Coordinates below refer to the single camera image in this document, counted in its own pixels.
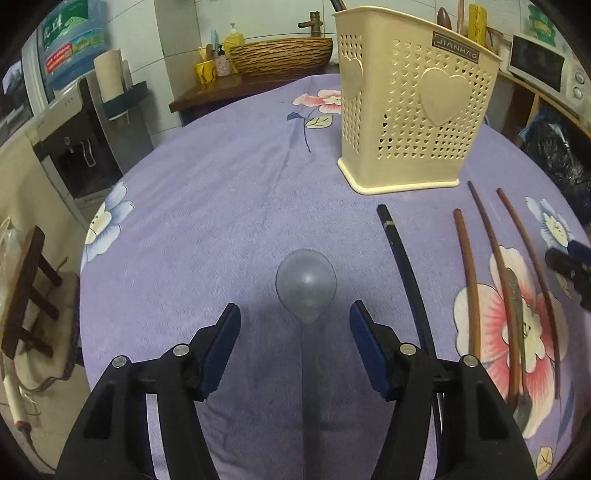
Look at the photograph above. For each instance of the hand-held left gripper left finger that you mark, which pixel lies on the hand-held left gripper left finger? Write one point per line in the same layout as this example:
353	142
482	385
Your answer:
219	350

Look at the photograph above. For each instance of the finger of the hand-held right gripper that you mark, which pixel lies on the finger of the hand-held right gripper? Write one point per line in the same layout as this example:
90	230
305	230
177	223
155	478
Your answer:
581	254
565	267

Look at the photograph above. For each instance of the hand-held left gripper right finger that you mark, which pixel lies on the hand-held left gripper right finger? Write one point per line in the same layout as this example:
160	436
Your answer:
369	350

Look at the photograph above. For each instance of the brown wooden chopstick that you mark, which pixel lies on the brown wooden chopstick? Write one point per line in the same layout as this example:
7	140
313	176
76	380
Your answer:
467	277
496	277
461	18
531	258

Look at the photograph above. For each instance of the shiny metal spoon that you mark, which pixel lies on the shiny metal spoon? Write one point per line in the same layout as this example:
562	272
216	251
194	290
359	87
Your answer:
517	314

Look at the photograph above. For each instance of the matte grey spoon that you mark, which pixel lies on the matte grey spoon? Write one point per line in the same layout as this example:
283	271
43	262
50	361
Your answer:
305	284

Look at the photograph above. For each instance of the black chopstick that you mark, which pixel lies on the black chopstick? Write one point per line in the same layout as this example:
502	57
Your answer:
404	263

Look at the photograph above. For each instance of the beige perforated utensil holder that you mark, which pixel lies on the beige perforated utensil holder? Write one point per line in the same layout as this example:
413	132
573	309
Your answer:
406	115

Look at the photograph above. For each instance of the black plastic bag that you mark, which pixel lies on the black plastic bag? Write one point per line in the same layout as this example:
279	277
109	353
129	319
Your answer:
558	157

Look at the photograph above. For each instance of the purple floral tablecloth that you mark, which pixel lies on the purple floral tablecloth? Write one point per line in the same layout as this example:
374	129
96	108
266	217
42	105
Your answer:
207	207

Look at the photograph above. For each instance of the wooden shelf unit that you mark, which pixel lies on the wooden shelf unit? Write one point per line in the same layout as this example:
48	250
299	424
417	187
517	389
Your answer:
512	106

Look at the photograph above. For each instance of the white microwave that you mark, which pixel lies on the white microwave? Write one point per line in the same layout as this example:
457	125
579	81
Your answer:
540	67

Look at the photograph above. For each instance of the wooden stool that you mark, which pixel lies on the wooden stool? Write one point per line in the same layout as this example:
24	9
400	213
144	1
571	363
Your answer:
25	286

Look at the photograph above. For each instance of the grey water dispenser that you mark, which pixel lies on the grey water dispenser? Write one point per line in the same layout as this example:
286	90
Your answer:
78	147

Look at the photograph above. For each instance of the dark wooden counter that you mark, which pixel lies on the dark wooden counter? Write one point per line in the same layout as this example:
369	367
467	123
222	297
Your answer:
207	94

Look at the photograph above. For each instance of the dark grey cup holder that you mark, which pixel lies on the dark grey cup holder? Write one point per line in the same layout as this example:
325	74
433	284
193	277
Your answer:
127	99

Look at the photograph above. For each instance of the yellow cup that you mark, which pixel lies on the yellow cup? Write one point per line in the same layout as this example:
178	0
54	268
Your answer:
205	73

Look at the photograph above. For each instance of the patterned pump bottle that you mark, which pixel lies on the patterned pump bottle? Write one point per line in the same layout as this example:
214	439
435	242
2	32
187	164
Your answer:
223	62

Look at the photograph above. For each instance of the white paper cup tube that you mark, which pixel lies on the white paper cup tube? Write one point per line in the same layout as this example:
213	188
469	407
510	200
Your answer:
108	74

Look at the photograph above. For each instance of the woven basin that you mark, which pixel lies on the woven basin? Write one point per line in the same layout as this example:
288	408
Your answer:
281	55

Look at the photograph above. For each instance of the light blue tube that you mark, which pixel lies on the light blue tube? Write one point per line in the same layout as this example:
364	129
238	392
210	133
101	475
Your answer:
214	39

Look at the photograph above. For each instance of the yellow soap bottle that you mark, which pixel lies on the yellow soap bottle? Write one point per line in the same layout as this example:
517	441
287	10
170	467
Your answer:
233	36

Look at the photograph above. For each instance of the white framed window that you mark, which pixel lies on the white framed window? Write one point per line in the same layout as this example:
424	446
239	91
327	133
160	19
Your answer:
14	101

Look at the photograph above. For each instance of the wooden faucet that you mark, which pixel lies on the wooden faucet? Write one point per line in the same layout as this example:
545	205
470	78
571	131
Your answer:
311	23

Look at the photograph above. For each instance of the blue water bottle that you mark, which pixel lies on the blue water bottle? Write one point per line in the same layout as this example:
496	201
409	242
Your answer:
69	41

